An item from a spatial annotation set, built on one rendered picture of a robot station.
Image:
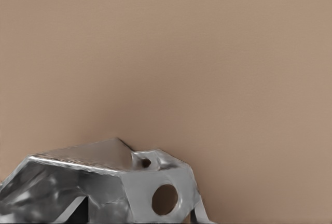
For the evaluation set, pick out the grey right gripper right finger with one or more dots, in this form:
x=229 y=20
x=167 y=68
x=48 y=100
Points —
x=140 y=185

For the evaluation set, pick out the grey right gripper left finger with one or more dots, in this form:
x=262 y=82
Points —
x=64 y=182

